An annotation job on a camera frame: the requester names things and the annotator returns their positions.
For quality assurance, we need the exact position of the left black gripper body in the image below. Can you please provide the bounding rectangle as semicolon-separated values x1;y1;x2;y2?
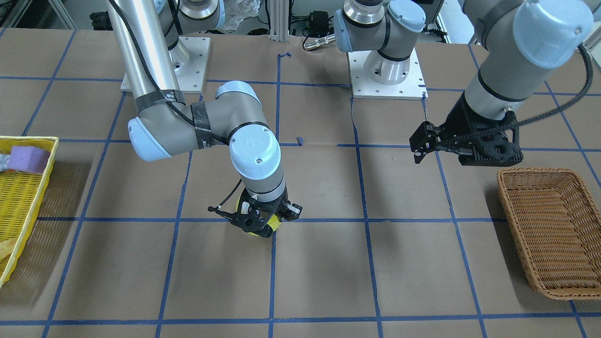
439;94;524;167

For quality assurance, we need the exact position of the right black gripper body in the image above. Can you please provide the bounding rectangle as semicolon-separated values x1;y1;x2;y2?
230;190;302;238

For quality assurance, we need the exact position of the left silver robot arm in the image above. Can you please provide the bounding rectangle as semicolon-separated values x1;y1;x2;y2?
333;0;600;167

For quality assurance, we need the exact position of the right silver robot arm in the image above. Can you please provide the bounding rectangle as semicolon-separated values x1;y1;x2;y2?
107;0;302;238

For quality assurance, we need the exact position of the brown wicker basket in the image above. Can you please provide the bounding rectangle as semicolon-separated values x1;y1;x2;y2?
497;168;601;300

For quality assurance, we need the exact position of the purple sponge block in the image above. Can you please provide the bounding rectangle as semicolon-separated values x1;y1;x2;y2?
7;146;51;175

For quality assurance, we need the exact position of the yellow plastic basket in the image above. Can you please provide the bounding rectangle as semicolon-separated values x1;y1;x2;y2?
0;136;59;284

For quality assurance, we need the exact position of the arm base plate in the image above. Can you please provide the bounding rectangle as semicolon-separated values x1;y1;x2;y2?
347;49;429;100
169;37;211;94

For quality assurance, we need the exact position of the aluminium frame post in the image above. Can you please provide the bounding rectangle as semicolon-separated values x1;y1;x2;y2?
266;0;291;44

